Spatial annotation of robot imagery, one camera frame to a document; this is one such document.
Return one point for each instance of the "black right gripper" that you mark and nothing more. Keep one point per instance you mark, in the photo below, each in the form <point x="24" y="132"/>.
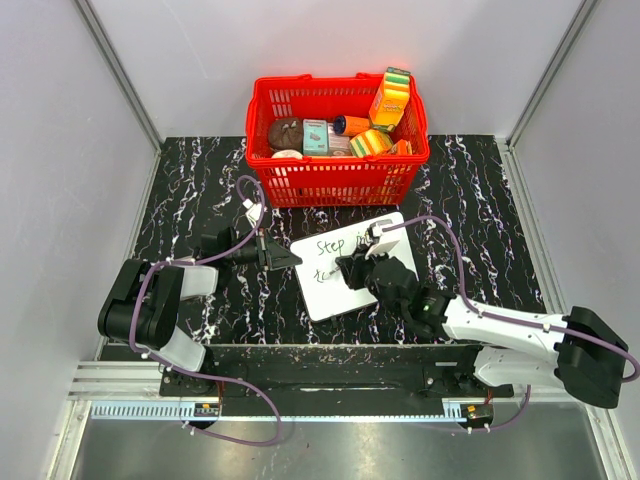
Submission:
<point x="353" y="267"/>

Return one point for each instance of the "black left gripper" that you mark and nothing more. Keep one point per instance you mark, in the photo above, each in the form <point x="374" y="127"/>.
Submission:
<point x="281" y="257"/>

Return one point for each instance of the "small white whiteboard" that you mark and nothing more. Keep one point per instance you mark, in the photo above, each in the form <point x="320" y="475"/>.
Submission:
<point x="326" y="296"/>

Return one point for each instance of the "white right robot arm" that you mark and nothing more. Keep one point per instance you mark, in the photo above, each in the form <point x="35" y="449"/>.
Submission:
<point x="577" y="352"/>

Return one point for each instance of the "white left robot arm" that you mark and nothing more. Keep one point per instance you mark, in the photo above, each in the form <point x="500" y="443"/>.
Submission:
<point x="142" y="306"/>

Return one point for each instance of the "white round lid container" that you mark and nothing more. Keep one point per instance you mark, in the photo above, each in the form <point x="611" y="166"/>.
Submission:
<point x="288" y="153"/>

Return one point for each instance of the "brown round bread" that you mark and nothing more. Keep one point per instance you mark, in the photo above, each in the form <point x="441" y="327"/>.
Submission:
<point x="286" y="134"/>

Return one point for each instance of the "pink white small box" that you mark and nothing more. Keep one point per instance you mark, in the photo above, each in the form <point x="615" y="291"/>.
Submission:
<point x="338" y="145"/>

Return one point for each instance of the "yellow green sponge pack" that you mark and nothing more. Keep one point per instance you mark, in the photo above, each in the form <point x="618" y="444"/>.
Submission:
<point x="370" y="143"/>

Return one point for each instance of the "red plastic shopping basket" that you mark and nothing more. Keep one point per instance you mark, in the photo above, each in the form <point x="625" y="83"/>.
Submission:
<point x="331" y="181"/>

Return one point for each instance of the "teal white small box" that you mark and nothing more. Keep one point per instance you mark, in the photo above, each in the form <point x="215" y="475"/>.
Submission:
<point x="315" y="137"/>

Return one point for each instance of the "orange snack packet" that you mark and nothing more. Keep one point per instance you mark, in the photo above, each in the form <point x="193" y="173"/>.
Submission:
<point x="402" y="147"/>

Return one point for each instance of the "orange blue cylindrical can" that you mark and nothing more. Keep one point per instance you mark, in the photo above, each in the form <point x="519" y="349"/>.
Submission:
<point x="350" y="126"/>

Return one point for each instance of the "orange green sponge box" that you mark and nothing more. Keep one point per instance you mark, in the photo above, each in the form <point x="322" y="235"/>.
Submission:
<point x="390" y="100"/>

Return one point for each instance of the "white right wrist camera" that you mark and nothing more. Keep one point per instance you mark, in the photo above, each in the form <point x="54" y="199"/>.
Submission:
<point x="383" y="238"/>

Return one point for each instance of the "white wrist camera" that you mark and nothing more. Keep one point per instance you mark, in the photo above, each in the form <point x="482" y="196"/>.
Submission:
<point x="383" y="238"/>
<point x="254" y="212"/>

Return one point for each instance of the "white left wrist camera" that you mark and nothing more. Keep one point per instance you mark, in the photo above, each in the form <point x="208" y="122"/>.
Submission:
<point x="254" y="212"/>

